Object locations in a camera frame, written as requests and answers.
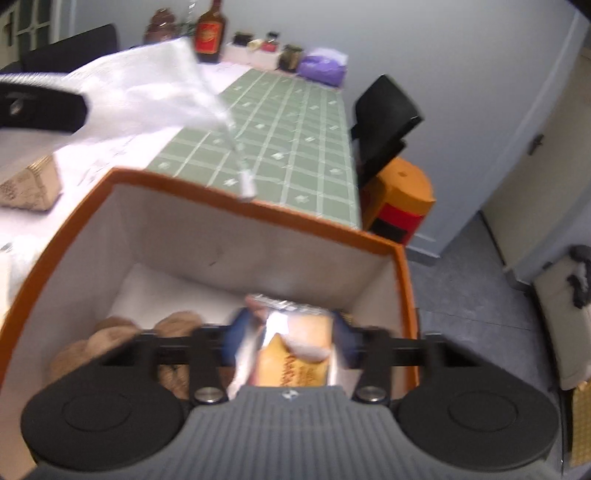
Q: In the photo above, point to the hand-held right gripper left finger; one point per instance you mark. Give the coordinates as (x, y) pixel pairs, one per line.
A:
(233, 344)

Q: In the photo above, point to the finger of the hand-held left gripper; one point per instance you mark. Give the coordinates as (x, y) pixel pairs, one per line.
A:
(41, 108)

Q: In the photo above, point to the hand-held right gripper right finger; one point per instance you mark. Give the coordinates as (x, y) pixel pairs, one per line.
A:
(344, 340)

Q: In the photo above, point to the foil snack packet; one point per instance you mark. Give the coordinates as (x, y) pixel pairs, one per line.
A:
(295, 364)

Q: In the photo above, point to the white plastic bag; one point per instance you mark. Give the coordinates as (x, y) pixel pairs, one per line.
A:
(147, 87)

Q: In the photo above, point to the orange cardboard box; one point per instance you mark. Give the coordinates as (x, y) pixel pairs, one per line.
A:
(184, 240)

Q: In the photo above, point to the brown plush toy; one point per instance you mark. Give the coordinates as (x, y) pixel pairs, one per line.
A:
(113, 334)
(173, 383)
(69, 362)
(180, 324)

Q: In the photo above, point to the black dining chair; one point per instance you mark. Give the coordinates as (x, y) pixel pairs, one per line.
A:
(69, 50)
(383, 120)

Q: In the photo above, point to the wooden speaker box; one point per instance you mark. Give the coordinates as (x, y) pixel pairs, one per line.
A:
(32, 184)

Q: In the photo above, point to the window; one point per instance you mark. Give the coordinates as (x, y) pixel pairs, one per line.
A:
(32, 21)

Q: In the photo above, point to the brown bear-shaped jar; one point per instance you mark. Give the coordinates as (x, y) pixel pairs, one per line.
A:
(161, 27)

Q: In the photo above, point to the orange and red box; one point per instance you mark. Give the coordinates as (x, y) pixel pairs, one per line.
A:
(401, 194)

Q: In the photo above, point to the clear water bottle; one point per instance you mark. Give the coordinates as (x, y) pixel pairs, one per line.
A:
(190, 18)

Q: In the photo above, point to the red label liquor bottle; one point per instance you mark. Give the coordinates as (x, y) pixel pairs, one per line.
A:
(210, 37)

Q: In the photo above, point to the white storage box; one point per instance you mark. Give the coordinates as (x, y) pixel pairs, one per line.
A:
(240, 56)

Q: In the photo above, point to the beige sofa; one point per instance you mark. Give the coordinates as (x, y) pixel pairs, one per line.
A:
(554, 323)

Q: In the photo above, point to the black lidded jar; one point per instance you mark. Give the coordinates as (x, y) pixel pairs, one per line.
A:
(242, 38)

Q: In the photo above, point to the small cream jar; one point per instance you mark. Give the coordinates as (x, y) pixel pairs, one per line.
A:
(255, 44)

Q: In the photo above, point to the small red label bottle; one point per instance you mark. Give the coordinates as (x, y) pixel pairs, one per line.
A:
(271, 42)

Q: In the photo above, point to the black jacket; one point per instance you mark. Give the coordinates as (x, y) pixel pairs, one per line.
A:
(581, 277)

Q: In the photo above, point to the cream door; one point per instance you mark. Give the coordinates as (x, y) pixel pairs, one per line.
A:
(545, 198)

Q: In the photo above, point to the yellow patterned cloth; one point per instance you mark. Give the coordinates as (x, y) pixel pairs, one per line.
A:
(582, 424)

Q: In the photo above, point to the dark glass jar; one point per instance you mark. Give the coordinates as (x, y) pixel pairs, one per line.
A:
(291, 59)

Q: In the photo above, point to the purple tissue pack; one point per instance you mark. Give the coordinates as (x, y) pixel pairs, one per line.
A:
(323, 69)

